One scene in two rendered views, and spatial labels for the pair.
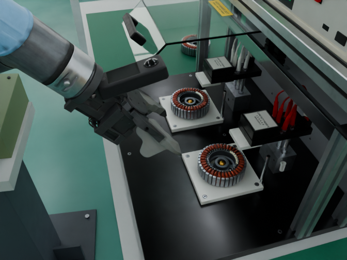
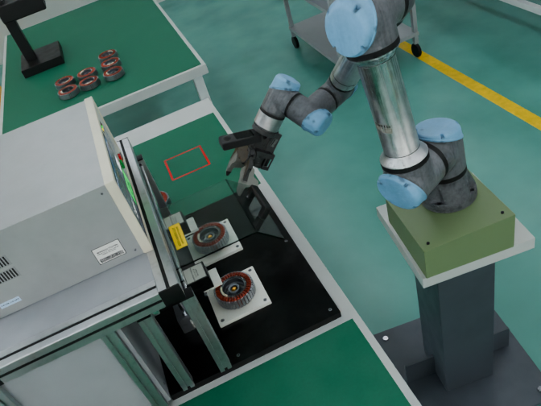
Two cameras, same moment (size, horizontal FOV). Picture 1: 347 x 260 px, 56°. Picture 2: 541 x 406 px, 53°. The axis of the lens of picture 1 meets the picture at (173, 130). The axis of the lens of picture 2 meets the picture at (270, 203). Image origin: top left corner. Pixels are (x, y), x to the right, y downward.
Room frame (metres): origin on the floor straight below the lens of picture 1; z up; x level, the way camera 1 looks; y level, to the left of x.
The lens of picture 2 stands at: (1.75, 0.23, 1.89)
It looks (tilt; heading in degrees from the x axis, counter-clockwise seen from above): 39 degrees down; 186
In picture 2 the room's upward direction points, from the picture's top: 19 degrees counter-clockwise
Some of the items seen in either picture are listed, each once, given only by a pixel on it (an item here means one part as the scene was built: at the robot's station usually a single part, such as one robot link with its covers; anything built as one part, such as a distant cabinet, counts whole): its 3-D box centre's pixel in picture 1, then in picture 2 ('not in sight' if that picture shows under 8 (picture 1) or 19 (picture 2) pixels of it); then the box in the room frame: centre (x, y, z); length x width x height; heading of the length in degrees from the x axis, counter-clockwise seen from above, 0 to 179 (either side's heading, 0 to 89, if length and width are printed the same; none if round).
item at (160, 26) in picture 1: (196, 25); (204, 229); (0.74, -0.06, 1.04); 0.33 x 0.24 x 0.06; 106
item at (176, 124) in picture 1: (189, 109); (237, 296); (0.74, -0.05, 0.78); 0.15 x 0.15 x 0.01; 16
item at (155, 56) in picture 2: not in sight; (112, 98); (-1.61, -0.91, 0.37); 1.85 x 1.10 x 0.75; 16
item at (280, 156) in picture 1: (277, 152); not in sight; (0.54, -0.25, 0.80); 0.07 x 0.05 x 0.06; 16
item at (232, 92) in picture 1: (236, 95); (186, 313); (0.78, -0.19, 0.80); 0.07 x 0.05 x 0.06; 16
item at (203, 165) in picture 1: (221, 164); not in sight; (0.51, -0.11, 0.80); 0.11 x 0.11 x 0.04
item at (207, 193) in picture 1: (220, 171); (212, 243); (0.51, -0.11, 0.78); 0.15 x 0.15 x 0.01; 16
